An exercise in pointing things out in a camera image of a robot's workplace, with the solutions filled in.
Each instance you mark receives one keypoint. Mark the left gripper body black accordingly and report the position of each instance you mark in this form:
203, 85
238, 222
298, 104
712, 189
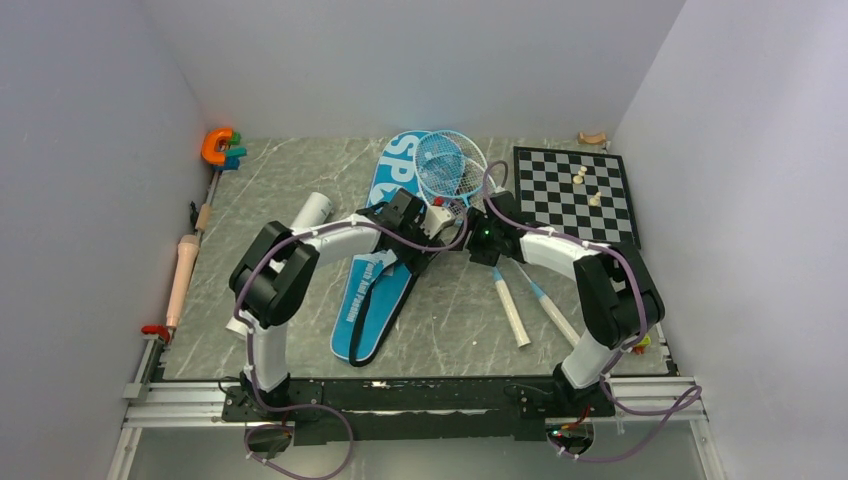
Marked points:
411, 256

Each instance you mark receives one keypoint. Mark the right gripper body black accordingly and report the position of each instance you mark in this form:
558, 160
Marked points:
483, 240

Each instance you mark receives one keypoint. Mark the blue badminton racket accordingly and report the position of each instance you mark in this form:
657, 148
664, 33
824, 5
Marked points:
550, 311
449, 142

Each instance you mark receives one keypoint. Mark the blue badminton racket front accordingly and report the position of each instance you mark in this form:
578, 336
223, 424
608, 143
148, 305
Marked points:
449, 142

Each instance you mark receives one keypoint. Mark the blue racket carry bag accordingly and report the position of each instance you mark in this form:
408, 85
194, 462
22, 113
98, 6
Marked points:
378, 285

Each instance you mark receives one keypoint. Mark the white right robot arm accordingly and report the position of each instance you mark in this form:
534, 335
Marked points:
619, 300

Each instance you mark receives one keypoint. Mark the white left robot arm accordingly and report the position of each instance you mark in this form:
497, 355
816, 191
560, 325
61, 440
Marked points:
272, 279

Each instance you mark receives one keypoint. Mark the beige chess pawn rear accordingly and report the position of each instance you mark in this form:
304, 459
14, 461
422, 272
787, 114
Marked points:
579, 177

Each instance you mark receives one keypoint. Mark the beige chess pawn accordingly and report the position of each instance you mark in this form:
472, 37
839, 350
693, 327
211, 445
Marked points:
595, 200
579, 177

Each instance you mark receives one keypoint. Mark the black white chessboard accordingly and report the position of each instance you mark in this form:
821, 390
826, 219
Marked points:
547, 195

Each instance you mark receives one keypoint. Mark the beige chess pawn front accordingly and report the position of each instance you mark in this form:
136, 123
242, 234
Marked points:
595, 200

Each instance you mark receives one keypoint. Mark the wooden arch block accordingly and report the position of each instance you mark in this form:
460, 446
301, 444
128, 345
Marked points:
592, 139

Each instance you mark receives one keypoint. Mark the green teal toy blocks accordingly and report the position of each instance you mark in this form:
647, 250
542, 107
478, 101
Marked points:
230, 152

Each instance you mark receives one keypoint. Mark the colourful brick toy car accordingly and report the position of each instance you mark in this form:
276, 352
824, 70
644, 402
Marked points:
641, 347

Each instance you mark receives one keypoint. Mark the orange letter C toy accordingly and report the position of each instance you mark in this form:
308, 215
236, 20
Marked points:
215, 145

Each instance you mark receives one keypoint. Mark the beige toy microphone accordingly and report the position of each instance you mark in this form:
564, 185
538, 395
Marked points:
187, 251

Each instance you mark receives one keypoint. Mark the red clamp knob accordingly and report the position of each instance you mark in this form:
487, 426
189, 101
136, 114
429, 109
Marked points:
161, 331

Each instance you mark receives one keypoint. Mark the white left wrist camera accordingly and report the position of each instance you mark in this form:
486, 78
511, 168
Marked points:
436, 219

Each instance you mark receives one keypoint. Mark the wooden handled tool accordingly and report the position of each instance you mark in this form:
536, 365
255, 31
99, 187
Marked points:
199, 215

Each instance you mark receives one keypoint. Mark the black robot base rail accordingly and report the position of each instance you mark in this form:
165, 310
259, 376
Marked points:
334, 410

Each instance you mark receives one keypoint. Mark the aluminium frame rail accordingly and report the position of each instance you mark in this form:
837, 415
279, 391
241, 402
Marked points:
635, 399

